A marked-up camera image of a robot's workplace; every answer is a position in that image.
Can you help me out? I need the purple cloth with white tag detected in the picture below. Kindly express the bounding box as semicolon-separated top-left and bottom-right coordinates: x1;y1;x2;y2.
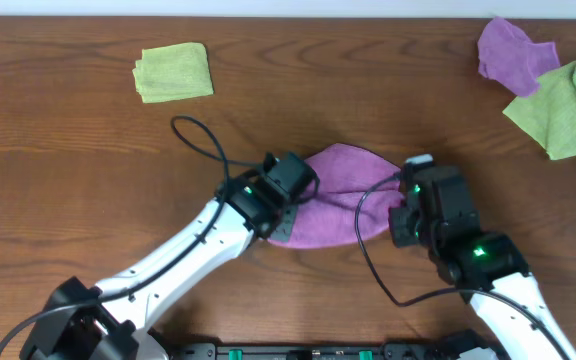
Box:
268;143;403;250

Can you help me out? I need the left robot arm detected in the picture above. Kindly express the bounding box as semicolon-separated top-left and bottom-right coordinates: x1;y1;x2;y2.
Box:
19;153;319;359

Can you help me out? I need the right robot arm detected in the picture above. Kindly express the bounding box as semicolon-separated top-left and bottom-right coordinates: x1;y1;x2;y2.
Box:
389;159;576;359

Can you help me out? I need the folded green cloth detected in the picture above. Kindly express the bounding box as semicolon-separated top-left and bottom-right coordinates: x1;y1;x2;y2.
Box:
132;42;214;103

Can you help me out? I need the crumpled green cloth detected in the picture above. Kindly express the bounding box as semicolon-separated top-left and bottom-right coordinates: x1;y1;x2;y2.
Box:
503;61;576;160

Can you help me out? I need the purple cloth at top right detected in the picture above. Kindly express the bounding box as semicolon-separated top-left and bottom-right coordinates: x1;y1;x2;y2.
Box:
477;17;561;97

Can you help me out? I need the right black camera cable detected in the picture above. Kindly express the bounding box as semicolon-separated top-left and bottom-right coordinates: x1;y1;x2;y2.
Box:
353;172;574;360

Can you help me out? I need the black camera cable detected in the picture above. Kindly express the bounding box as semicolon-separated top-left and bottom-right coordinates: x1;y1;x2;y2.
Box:
353;172;574;360
0;114;322;360

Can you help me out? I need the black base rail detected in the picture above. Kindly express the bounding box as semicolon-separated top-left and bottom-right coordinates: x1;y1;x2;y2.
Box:
170;342;459;360

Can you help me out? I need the left black camera cable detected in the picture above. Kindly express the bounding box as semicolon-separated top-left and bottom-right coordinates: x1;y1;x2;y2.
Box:
0;114;322;360

